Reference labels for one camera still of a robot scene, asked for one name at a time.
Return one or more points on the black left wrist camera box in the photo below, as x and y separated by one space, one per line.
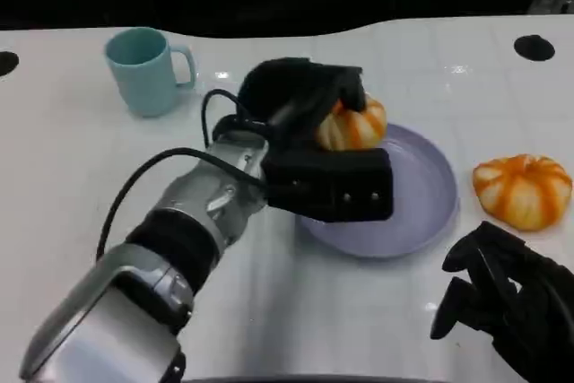
332 185

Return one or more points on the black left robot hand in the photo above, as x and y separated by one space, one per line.
287 82

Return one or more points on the pale green mug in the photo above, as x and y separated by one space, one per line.
141 73

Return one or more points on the orange and white bread roll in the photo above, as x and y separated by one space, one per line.
359 125
522 190

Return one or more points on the lilac plate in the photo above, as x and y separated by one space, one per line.
417 176

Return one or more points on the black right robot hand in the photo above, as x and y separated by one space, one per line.
515 293

